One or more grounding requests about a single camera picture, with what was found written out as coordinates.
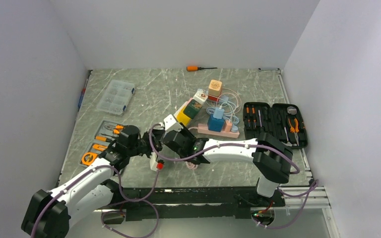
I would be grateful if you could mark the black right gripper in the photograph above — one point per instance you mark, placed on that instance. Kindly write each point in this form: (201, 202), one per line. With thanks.
(186, 130)

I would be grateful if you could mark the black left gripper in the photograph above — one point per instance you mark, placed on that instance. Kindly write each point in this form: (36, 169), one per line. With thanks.
(158, 134)

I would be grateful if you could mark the pink power strip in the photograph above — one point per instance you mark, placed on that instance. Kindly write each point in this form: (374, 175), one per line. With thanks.
(203, 129)

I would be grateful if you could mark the blue cube charger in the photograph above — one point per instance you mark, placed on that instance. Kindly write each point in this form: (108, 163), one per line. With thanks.
(215, 125)

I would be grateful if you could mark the white power strip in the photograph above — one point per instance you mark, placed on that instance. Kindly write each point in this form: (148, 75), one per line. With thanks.
(181, 108)

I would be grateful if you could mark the white cube charger with picture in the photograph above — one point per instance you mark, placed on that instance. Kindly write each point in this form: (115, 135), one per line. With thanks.
(200, 96)

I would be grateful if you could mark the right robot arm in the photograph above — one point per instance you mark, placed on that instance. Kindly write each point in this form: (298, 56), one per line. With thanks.
(269, 155)

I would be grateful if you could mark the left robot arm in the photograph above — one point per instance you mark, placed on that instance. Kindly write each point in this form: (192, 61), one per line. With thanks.
(50, 214)

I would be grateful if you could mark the light blue charger plug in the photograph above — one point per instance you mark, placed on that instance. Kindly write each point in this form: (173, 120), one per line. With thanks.
(218, 113)

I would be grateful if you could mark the small pink plug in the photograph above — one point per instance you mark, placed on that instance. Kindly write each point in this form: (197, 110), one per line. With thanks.
(228, 126)

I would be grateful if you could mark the small light blue plug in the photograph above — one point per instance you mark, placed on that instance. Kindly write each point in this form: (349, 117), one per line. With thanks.
(234, 129)

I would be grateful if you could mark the yellow cube adapter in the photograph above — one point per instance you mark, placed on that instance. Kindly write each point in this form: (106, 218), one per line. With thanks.
(181, 117)

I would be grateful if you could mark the dark green cube charger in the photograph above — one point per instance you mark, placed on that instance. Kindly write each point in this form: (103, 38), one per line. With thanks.
(192, 108)

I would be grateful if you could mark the red cube adapter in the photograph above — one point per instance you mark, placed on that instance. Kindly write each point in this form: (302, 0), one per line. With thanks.
(212, 98)

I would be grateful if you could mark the grey open tool case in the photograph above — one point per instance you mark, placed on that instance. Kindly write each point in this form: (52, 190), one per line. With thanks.
(101, 131)

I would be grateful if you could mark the orange black utility knife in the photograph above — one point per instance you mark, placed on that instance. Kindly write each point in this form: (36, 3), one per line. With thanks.
(98, 148)

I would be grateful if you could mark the peach cube charger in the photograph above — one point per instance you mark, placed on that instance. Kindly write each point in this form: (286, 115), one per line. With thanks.
(215, 88)

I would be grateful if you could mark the clear plastic screw organizer box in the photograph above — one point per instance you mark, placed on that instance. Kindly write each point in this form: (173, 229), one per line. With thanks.
(116, 97)

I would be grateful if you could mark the orange screwdriver at back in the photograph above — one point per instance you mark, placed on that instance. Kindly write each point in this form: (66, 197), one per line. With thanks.
(197, 68)

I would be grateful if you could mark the orange tape measure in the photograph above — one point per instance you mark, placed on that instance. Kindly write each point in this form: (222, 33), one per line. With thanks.
(88, 158)

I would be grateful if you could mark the blue red pen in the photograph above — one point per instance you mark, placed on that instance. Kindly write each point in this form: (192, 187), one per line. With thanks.
(82, 94)

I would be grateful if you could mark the black open tool case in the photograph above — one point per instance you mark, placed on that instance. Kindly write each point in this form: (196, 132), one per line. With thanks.
(260, 117)

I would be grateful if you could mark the long nose orange pliers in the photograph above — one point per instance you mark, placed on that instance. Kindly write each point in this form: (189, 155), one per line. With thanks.
(294, 128)

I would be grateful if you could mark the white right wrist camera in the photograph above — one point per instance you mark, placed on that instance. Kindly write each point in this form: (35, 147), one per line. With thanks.
(171, 124)

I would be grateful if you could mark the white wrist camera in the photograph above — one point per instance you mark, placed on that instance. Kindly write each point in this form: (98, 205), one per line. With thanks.
(171, 124)
(155, 163)

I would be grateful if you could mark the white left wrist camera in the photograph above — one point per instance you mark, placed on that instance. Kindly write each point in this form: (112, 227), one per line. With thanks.
(155, 163)

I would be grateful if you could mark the orange handled combination pliers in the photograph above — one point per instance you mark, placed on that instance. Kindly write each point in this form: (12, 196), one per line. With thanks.
(114, 129)

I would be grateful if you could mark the orange handled screwdriver in case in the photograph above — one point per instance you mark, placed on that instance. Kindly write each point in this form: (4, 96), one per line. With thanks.
(104, 139)

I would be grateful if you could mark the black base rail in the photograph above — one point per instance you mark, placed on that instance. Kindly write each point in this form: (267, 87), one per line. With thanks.
(193, 202)

